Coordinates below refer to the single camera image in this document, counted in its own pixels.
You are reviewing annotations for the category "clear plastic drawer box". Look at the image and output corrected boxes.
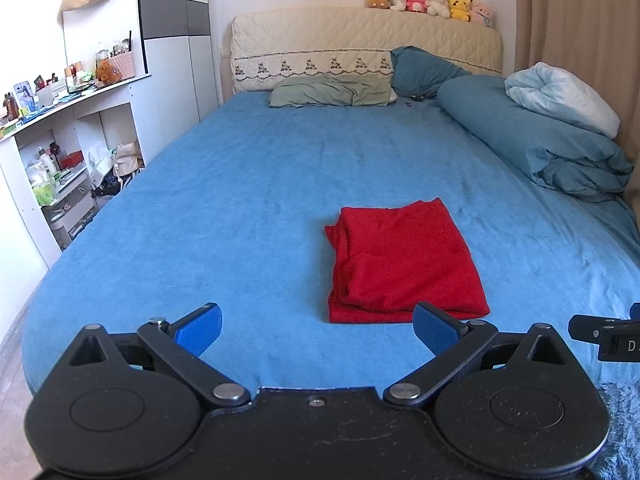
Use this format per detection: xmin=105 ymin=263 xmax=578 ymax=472
xmin=42 ymin=180 xmax=99 ymax=252

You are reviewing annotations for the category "white shelf unit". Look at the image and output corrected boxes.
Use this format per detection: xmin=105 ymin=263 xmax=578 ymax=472
xmin=0 ymin=72 xmax=153 ymax=269

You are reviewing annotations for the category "red garment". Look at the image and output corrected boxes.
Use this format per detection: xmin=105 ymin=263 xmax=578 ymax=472
xmin=324 ymin=198 xmax=491 ymax=325

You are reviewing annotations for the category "brown teddy bear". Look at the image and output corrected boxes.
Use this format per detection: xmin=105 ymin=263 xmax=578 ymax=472
xmin=95 ymin=60 xmax=124 ymax=87

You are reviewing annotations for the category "blue fluffy rug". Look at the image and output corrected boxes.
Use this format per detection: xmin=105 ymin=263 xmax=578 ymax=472
xmin=594 ymin=382 xmax=640 ymax=480

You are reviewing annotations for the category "white plastic bag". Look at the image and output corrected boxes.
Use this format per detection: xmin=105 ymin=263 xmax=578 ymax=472
xmin=88 ymin=144 xmax=117 ymax=181

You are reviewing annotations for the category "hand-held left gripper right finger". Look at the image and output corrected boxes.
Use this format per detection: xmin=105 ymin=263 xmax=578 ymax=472
xmin=383 ymin=301 xmax=573 ymax=409

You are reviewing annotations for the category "white and grey wardrobe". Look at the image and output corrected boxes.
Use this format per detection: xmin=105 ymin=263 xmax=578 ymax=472
xmin=137 ymin=0 xmax=221 ymax=167

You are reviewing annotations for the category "row of plush toys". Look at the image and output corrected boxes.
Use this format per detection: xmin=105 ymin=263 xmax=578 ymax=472
xmin=365 ymin=0 xmax=497 ymax=28

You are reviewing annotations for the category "dark blue pillow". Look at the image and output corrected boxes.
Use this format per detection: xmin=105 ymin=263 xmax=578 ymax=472
xmin=389 ymin=46 xmax=473 ymax=100

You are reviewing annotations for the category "cream quilted headboard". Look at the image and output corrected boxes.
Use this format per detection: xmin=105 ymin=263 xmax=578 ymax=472
xmin=230 ymin=6 xmax=504 ymax=95

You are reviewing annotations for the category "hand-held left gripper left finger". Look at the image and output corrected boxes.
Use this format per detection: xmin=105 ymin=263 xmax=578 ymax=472
xmin=67 ymin=302 xmax=252 ymax=410

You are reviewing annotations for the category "green packet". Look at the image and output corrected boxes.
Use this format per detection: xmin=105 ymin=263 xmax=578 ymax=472
xmin=32 ymin=182 xmax=57 ymax=207

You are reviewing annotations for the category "blue folded duvet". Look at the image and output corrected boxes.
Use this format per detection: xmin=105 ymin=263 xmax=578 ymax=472
xmin=437 ymin=75 xmax=635 ymax=204

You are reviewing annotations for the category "pink woven basket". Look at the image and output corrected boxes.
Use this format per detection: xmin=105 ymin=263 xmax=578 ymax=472
xmin=108 ymin=50 xmax=137 ymax=81

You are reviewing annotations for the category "green pillow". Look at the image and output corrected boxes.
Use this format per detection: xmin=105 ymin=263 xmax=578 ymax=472
xmin=268 ymin=74 xmax=397 ymax=109

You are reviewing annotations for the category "beige curtain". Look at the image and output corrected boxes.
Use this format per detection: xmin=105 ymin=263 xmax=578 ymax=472
xmin=515 ymin=0 xmax=640 ymax=166

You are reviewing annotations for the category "beige cloth bag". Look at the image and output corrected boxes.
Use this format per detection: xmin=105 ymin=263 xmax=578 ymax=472
xmin=113 ymin=140 xmax=146 ymax=179

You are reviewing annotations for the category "bed with blue sheet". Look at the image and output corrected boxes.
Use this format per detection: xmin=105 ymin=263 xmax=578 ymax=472
xmin=21 ymin=89 xmax=640 ymax=397

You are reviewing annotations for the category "light blue blanket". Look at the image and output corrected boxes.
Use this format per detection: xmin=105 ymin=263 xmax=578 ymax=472
xmin=504 ymin=62 xmax=621 ymax=140

